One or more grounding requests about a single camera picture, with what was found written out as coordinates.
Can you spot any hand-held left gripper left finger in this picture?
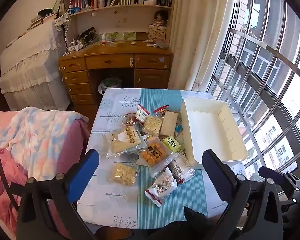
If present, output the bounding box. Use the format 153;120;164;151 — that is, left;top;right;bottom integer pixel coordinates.
10;149;100;240

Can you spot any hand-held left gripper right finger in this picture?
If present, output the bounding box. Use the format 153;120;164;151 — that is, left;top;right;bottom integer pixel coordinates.
202;149;284;240

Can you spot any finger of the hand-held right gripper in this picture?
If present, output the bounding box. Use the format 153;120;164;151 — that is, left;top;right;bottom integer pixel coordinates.
287;172;300;202
259;166;284;181

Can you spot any yellow puffed rice cake packet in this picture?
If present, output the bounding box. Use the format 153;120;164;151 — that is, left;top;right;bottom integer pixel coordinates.
109;162;140;186
142;115;163;137

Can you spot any white snack packet dark label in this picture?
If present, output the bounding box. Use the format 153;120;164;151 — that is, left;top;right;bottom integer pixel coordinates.
168;152;196;185

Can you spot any white plastic storage bin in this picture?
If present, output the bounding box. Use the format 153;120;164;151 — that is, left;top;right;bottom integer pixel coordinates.
180;97;248;169

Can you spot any large clear cracker packet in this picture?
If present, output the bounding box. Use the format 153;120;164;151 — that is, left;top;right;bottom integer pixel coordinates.
105;125;149;159

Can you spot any white red-edged snack packet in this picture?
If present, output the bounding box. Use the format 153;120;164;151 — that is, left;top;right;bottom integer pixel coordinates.
145;167;178;207

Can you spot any clear orange biscuit packet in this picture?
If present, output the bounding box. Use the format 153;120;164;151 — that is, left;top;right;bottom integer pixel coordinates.
136;136;179;178

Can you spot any beige long snack packet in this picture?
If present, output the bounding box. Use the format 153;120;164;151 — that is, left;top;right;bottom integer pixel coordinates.
159;110;179;139

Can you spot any small cream red-edged packet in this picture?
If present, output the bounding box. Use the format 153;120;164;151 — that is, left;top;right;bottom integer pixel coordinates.
135;104;150;125

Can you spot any green snack packet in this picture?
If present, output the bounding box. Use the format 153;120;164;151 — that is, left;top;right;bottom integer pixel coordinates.
162;135;185;153

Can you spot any person's dark clothing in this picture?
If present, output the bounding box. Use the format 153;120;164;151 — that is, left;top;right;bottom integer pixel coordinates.
95;206;228;240

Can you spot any blue snack packet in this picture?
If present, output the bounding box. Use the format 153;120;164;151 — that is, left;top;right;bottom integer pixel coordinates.
174;122;184;137

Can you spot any brown shiny candy packet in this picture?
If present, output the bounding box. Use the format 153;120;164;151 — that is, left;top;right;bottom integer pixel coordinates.
122;113;138;127

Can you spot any red-top clear dark snack packet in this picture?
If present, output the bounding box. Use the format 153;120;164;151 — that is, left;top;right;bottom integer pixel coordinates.
154;105;170;117

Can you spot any trash bin white liner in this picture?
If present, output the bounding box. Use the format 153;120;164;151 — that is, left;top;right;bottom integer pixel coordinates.
98;77;122;95

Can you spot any metal window grille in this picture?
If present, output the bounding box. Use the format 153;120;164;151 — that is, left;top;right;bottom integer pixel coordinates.
207;0;300;195

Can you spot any dark patterned pouch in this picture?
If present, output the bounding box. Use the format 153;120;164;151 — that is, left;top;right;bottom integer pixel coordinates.
77;27;98;47

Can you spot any patterned cardboard box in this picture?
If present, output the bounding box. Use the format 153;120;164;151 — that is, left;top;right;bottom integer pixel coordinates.
148;27;167;43

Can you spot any patterned cloth pouch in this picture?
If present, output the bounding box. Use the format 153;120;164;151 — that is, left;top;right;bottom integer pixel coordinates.
55;14;71;29

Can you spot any pile of books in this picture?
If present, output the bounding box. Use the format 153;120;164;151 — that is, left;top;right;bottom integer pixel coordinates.
27;14;57;30

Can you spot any wooden bookshelf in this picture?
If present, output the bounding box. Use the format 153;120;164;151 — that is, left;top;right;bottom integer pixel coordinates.
62;0;175;43

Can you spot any doll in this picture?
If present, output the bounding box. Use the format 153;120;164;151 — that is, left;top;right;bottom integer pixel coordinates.
149;10;168;29

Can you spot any black cable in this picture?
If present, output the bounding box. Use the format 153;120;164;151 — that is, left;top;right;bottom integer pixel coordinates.
0;115;20;212

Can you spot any white cable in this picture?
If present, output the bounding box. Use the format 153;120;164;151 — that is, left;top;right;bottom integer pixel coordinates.
63;0;73;55

